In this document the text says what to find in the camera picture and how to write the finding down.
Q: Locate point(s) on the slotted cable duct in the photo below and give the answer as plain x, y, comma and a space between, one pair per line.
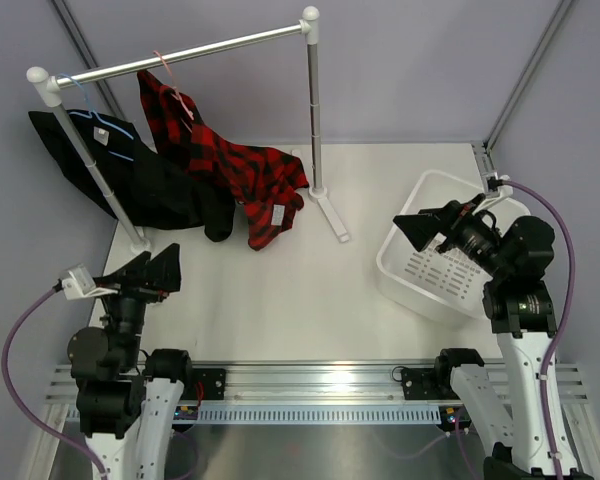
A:
311, 415

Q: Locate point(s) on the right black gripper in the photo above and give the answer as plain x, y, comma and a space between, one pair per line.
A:
455, 220

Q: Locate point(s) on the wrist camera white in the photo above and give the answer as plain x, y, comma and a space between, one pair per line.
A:
77, 284
497, 190

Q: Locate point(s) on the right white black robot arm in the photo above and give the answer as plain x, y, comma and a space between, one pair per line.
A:
525, 439

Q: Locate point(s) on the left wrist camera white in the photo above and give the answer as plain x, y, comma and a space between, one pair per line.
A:
77, 284

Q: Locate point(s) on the blue clothes hanger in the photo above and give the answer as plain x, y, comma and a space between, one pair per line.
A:
105, 126

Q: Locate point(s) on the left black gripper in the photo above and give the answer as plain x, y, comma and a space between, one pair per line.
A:
162, 272

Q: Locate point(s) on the pink clothes hanger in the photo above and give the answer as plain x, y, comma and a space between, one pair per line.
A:
175, 90

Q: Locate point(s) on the red black plaid shirt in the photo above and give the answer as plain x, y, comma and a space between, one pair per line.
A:
264, 180

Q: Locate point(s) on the silver white clothes rack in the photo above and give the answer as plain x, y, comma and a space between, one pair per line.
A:
49, 88

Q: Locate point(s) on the aluminium mounting rail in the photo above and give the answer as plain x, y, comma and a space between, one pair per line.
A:
324, 383

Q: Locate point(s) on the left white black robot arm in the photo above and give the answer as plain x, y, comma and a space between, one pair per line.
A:
126, 408

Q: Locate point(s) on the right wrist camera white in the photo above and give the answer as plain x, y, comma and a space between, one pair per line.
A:
497, 190

